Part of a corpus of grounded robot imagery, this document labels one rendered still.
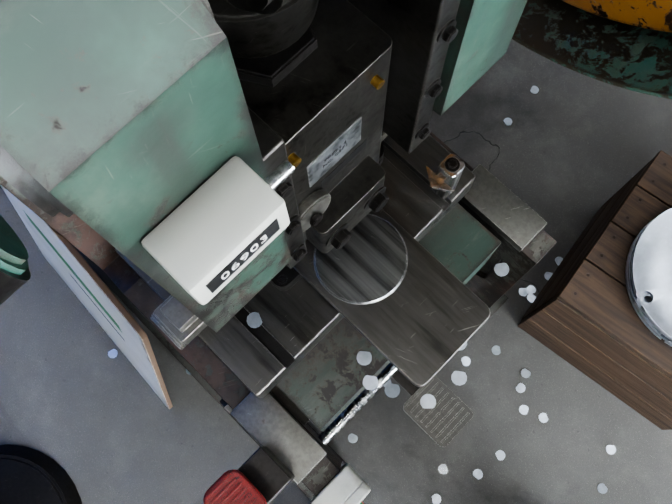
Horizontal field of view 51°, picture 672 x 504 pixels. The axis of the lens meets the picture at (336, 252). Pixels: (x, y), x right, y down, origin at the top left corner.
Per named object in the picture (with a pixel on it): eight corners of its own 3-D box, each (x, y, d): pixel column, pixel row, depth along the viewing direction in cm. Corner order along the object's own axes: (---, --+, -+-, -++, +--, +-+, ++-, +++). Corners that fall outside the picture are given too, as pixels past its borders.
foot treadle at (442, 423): (471, 415, 154) (475, 414, 149) (440, 449, 152) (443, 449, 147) (281, 231, 165) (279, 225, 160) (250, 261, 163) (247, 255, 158)
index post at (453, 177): (457, 187, 104) (468, 162, 95) (443, 201, 104) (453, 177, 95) (443, 174, 105) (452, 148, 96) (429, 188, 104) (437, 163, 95)
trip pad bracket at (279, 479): (301, 472, 112) (292, 478, 93) (256, 518, 110) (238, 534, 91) (274, 444, 113) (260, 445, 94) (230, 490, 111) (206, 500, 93)
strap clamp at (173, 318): (269, 266, 102) (260, 247, 92) (182, 350, 99) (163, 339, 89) (240, 238, 103) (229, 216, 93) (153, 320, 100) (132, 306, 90)
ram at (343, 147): (406, 192, 85) (437, 64, 56) (317, 279, 82) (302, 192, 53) (304, 99, 88) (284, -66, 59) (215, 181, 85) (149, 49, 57)
